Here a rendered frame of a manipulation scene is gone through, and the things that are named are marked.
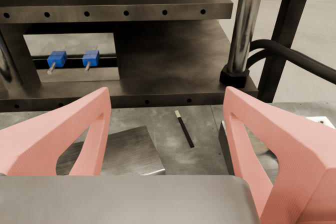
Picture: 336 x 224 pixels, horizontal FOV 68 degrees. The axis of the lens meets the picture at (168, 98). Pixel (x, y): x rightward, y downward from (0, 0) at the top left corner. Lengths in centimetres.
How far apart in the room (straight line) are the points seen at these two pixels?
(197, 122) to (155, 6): 36
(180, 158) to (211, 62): 49
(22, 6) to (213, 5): 55
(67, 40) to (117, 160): 49
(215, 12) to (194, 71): 23
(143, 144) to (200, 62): 57
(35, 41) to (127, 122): 39
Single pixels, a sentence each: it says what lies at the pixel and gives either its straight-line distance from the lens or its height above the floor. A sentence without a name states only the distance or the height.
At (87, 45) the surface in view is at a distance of 84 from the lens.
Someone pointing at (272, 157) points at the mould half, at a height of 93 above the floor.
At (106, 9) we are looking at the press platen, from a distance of 79.
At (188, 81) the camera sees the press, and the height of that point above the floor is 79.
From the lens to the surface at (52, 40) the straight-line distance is 86.
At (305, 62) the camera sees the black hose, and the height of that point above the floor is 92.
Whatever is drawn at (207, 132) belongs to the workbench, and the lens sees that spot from 66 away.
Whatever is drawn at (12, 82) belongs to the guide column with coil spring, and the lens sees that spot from 96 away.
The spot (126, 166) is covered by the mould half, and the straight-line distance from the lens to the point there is 45.
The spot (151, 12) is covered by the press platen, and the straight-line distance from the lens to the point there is 78.
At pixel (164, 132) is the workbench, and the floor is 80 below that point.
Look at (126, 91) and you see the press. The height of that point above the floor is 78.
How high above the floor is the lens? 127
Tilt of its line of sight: 38 degrees down
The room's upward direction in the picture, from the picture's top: straight up
